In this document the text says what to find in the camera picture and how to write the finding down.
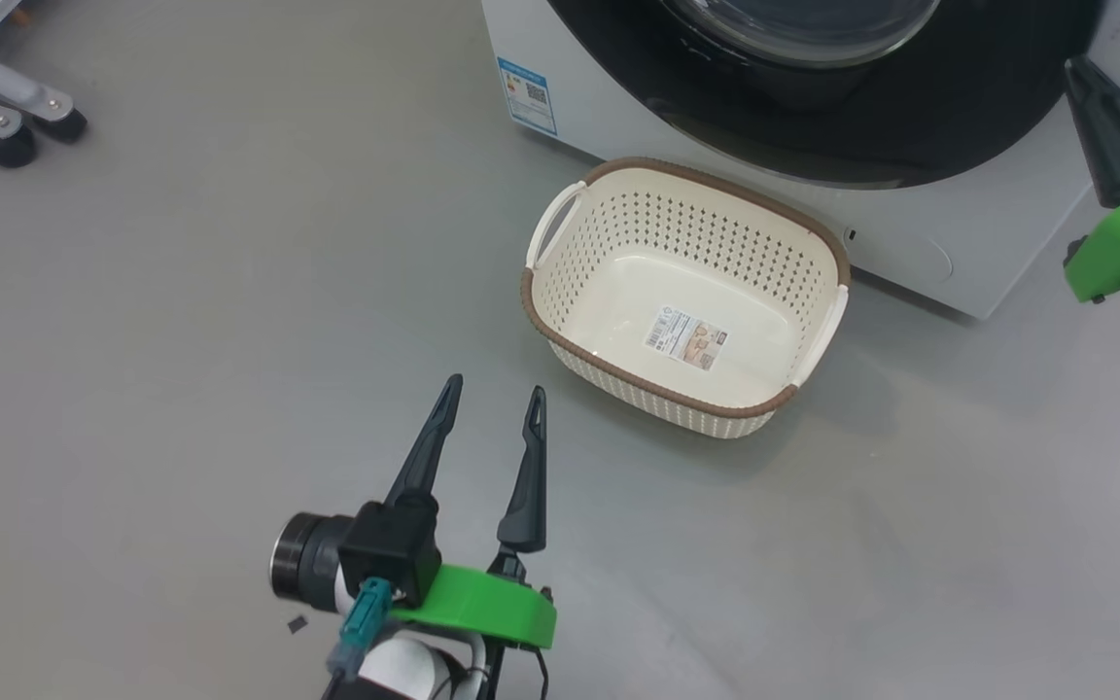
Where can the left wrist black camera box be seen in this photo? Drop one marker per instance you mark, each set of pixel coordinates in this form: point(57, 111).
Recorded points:
point(390, 549)

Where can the blue energy label sticker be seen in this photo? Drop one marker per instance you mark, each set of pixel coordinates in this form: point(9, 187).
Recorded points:
point(527, 95)

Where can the left wrist black cylinder motor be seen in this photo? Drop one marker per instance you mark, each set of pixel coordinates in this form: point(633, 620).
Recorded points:
point(307, 562)

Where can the cream perforated laundry basket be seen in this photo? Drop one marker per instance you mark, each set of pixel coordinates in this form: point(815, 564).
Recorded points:
point(696, 224)

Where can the black glass washing machine door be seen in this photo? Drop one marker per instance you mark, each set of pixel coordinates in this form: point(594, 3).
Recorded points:
point(988, 107)

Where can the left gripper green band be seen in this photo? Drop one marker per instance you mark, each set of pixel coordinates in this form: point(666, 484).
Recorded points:
point(492, 608)

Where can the white front-load washing machine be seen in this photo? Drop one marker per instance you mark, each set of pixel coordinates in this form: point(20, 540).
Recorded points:
point(988, 224)

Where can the basket product label sticker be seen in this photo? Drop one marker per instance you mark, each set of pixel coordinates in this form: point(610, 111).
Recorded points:
point(684, 338)

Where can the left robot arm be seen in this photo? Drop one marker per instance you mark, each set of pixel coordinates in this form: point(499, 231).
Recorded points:
point(409, 671)

